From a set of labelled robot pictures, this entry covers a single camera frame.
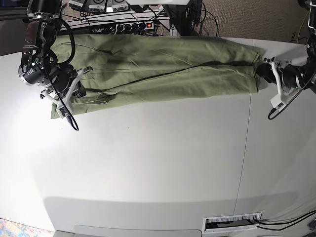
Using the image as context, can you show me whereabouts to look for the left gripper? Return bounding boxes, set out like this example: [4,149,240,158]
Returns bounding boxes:
[256,63,304,89]

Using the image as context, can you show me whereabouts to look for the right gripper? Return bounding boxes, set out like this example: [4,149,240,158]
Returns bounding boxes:
[49,64,86,98]

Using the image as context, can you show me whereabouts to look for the green T-shirt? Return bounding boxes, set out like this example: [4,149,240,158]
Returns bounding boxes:
[50,34,267,120]

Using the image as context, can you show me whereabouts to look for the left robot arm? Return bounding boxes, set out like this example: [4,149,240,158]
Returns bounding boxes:
[276,0,316,92]

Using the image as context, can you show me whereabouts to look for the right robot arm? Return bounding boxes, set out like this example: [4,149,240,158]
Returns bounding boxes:
[18,0,86,98]

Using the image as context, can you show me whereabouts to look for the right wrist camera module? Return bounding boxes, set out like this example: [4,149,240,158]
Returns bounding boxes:
[56,101,72,119]

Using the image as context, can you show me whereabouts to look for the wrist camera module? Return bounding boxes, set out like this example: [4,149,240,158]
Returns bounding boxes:
[56,101,72,119]
[270,94,287,111]

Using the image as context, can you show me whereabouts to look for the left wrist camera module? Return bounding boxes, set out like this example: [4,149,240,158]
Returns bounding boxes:
[270,94,287,111]

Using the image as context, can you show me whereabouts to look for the camera black cable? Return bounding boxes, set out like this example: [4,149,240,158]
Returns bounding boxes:
[43,18,80,132]
[268,79,314,120]

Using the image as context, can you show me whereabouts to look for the black power strip red switch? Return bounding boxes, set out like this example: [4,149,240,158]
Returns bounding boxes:
[89,22,156,36]

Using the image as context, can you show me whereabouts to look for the white overhead mount plate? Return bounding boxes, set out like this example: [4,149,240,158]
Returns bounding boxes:
[126,0,190,5]

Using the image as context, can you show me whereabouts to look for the black cables on table edge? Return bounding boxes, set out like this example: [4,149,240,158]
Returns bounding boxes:
[256,211,316,231]

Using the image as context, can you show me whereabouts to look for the table cable grommet slot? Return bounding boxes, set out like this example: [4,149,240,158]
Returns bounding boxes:
[202,212,262,234]

